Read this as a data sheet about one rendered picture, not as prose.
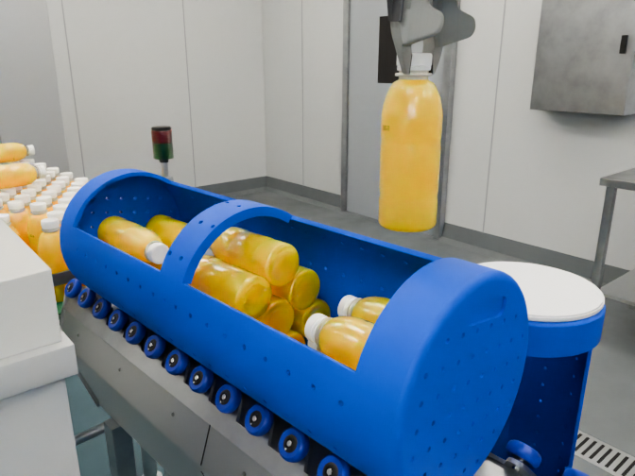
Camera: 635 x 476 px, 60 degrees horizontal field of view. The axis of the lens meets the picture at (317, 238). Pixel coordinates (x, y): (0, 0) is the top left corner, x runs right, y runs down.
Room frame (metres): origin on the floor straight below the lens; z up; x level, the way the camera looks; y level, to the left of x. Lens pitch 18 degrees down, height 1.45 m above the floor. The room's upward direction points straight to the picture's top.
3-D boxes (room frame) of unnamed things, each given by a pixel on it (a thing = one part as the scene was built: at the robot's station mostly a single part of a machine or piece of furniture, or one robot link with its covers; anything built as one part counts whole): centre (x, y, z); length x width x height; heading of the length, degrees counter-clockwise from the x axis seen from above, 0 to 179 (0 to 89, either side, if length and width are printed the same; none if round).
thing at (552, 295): (1.00, -0.41, 1.03); 0.28 x 0.28 x 0.01
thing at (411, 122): (0.64, -0.11, 1.36); 0.07 x 0.07 x 0.19
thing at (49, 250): (1.25, 0.63, 0.99); 0.07 x 0.07 x 0.19
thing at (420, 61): (0.64, -0.11, 1.46); 0.04 x 0.04 x 0.02
